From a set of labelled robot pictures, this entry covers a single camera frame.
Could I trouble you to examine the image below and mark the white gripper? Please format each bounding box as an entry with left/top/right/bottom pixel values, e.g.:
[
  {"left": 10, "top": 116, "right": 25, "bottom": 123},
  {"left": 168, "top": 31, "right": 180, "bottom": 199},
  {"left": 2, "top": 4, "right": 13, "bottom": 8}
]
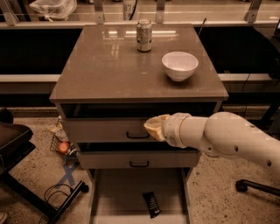
[{"left": 143, "top": 113, "right": 190, "bottom": 149}]

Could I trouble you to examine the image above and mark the dark rxbar chocolate wrapper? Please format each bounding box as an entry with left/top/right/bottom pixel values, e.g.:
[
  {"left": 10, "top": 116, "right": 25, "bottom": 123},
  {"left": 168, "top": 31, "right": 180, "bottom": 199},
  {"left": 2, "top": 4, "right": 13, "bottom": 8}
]
[{"left": 143, "top": 192, "right": 161, "bottom": 219}]

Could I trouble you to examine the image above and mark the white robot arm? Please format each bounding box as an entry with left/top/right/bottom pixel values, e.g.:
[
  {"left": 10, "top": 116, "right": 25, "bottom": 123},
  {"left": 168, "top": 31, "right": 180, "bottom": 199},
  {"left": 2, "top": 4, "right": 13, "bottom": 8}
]
[{"left": 143, "top": 112, "right": 280, "bottom": 177}]

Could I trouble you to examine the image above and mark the grey drawer cabinet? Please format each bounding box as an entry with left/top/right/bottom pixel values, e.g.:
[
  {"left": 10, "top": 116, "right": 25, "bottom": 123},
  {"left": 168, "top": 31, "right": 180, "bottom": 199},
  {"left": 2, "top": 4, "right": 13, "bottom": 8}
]
[{"left": 50, "top": 24, "right": 228, "bottom": 224}]

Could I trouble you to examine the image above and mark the open bottom drawer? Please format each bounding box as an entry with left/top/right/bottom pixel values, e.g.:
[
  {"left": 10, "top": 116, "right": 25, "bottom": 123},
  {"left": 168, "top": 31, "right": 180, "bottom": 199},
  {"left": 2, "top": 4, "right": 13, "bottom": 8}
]
[{"left": 89, "top": 168, "right": 191, "bottom": 224}]

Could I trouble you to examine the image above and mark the white ceramic bowl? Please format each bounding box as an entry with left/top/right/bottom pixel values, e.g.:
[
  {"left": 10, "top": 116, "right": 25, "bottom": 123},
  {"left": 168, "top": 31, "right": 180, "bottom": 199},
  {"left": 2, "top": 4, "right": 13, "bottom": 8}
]
[{"left": 162, "top": 52, "right": 199, "bottom": 81}]

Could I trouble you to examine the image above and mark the red apple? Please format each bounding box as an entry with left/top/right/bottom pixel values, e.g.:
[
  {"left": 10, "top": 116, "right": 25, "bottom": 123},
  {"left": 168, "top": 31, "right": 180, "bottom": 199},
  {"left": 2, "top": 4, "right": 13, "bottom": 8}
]
[{"left": 58, "top": 142, "right": 70, "bottom": 154}]

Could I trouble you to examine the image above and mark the silver soda can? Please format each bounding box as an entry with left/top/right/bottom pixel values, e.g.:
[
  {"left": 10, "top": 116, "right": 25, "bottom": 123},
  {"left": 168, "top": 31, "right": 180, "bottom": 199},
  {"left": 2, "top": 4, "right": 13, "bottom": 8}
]
[{"left": 136, "top": 19, "right": 152, "bottom": 52}]

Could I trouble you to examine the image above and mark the black chair base leg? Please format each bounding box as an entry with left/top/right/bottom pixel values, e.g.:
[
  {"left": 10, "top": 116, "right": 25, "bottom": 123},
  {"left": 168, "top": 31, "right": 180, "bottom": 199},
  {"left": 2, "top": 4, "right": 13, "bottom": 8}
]
[{"left": 235, "top": 179, "right": 280, "bottom": 196}]

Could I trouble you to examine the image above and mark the black office chair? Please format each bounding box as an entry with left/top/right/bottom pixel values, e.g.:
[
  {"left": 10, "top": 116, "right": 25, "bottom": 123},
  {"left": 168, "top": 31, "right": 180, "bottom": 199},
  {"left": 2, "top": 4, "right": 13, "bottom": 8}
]
[{"left": 0, "top": 108, "right": 89, "bottom": 224}]

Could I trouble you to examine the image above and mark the clear plastic bag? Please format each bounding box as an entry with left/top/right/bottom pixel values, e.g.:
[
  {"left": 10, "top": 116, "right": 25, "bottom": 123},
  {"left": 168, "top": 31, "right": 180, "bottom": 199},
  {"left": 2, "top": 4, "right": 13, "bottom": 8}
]
[{"left": 29, "top": 0, "right": 77, "bottom": 21}]

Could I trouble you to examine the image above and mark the middle drawer with black handle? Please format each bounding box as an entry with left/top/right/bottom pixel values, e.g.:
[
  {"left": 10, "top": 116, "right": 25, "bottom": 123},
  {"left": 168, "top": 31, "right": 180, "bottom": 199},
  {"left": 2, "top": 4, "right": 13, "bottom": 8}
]
[{"left": 77, "top": 150, "right": 200, "bottom": 169}]

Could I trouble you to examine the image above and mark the drawer with black handle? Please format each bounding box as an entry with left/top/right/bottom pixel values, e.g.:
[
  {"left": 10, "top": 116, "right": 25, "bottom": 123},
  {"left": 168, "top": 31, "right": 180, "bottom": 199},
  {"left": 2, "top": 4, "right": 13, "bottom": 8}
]
[
  {"left": 59, "top": 116, "right": 218, "bottom": 144},
  {"left": 77, "top": 150, "right": 200, "bottom": 169}
]

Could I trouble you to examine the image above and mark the top drawer with black handle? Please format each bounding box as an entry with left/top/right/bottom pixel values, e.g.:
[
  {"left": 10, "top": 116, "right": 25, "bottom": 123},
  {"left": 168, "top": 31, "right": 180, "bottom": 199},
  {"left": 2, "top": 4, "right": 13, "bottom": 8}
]
[{"left": 59, "top": 116, "right": 218, "bottom": 144}]

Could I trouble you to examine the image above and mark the black wire basket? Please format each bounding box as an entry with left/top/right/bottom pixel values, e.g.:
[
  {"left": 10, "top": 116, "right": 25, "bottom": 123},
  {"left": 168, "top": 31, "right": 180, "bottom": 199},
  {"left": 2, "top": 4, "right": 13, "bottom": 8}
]
[{"left": 50, "top": 136, "right": 77, "bottom": 161}]

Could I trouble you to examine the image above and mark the black floor cable left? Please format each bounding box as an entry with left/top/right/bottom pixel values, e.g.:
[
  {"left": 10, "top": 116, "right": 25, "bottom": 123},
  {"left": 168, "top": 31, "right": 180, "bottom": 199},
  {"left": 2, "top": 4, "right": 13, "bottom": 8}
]
[{"left": 38, "top": 183, "right": 75, "bottom": 224}]

